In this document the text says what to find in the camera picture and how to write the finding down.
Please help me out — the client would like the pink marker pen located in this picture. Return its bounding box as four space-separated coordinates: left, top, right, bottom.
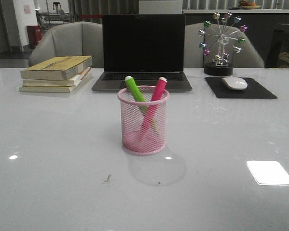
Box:
138 77 167 143

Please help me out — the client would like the green marker pen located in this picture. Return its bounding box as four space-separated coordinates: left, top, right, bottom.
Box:
124 76 158 132

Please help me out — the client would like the pink mesh pen holder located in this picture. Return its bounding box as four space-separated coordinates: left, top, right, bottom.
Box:
118 86 170 155

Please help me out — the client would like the grey open laptop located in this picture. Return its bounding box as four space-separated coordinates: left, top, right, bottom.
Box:
92 14 192 92

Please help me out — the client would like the white middle book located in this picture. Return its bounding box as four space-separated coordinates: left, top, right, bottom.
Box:
23 67 91 87

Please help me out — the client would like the ferris wheel desk ornament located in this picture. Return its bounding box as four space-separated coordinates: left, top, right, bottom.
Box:
198 11 248 76

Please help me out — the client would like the grey right armchair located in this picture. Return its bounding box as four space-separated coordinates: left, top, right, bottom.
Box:
184 23 264 68

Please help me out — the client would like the grey armchair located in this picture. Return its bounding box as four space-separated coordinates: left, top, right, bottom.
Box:
184 23 264 68
28 21 104 68

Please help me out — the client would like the white computer mouse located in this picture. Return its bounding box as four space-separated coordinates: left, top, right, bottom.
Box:
222 77 248 90

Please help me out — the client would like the yellow top book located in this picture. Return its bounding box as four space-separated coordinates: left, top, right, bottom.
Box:
21 55 92 80

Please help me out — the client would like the yellow book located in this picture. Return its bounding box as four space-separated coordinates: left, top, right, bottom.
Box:
21 55 92 80
17 76 91 93

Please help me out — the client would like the grey left armchair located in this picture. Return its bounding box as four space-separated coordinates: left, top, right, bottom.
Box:
28 21 104 68

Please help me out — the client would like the yellow bottom book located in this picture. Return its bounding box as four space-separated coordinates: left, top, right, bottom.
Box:
17 76 91 93

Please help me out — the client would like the black mouse pad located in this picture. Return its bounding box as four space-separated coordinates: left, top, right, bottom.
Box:
205 77 277 99

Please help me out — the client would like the red barrier belt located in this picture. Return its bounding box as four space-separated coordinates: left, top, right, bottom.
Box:
79 14 103 19

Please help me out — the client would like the metal cart in background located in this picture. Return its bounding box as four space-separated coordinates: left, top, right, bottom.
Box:
34 0 70 28

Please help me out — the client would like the fruit bowl on counter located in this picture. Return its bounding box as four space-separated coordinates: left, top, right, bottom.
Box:
238 0 261 10

